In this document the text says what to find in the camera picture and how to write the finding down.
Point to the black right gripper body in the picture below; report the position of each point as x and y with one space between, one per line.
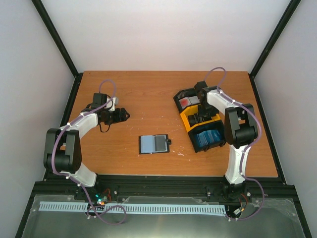
207 111

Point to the blue card stack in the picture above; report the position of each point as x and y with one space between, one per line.
208 137

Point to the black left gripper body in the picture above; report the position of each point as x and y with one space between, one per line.
109 119

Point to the black aluminium frame rail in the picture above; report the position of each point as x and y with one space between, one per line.
41 10

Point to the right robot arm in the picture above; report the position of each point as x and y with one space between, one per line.
241 127

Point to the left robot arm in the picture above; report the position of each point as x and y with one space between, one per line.
62 154

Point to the black leather card holder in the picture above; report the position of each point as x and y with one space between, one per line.
153 144

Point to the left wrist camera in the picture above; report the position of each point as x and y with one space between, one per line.
111 103

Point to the black bin with red cards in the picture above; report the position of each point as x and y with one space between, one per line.
181 94

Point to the red white card stack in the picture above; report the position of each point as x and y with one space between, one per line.
188 101

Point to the black card stack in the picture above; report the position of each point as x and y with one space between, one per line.
196 118

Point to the light blue cable duct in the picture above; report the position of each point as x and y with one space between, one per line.
140 209

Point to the yellow bin with black cards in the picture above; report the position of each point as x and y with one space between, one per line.
210 123

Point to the black bin with blue cards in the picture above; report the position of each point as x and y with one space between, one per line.
197 149

